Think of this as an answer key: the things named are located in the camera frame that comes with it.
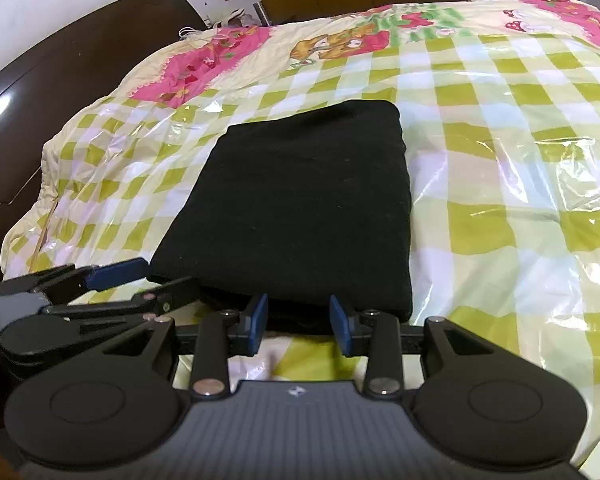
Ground white bag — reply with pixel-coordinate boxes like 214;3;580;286
207;6;261;29

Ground dark wooden headboard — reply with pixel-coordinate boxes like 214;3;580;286
0;0;207;283

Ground black pants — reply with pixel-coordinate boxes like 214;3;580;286
147;99;414;335

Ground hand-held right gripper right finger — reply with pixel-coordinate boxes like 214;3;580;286
329;294;502;396

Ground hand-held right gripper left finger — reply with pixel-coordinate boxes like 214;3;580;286
102;292;270;397

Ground checked floral printed blanket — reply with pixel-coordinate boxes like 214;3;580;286
0;0;600;480

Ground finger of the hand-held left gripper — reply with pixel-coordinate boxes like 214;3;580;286
0;258;149;297
40;275;202;322

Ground white cable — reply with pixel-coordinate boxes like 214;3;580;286
178;24;218;41

